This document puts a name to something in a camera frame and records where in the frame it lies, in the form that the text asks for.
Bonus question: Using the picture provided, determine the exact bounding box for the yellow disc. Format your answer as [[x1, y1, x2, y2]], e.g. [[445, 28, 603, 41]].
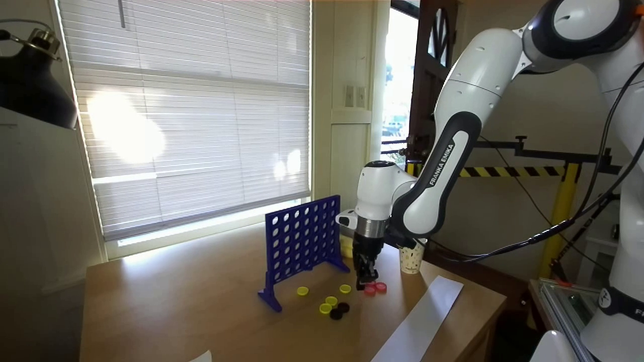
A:
[[324, 295, 338, 306], [318, 304, 334, 316], [338, 283, 352, 295]]

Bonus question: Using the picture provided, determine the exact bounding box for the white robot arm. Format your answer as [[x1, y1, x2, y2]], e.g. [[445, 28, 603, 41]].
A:
[[336, 0, 644, 362]]

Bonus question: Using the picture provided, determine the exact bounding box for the yellow disc lone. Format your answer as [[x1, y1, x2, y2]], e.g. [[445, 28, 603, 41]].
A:
[[297, 286, 310, 297]]

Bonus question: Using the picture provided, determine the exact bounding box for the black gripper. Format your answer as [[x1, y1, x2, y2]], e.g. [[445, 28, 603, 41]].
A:
[[352, 235, 384, 289]]

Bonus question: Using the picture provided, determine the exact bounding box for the white window blind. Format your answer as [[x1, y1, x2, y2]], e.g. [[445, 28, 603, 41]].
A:
[[58, 0, 313, 240]]

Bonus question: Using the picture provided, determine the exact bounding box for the blue connect four grid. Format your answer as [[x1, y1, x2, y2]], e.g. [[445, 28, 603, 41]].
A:
[[259, 195, 349, 311]]

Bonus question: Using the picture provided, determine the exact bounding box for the black disc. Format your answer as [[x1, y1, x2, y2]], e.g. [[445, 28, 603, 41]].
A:
[[331, 310, 344, 320], [336, 302, 351, 313]]

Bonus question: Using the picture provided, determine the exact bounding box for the yellow black barrier stand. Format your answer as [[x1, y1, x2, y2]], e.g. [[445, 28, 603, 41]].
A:
[[380, 135, 618, 278]]

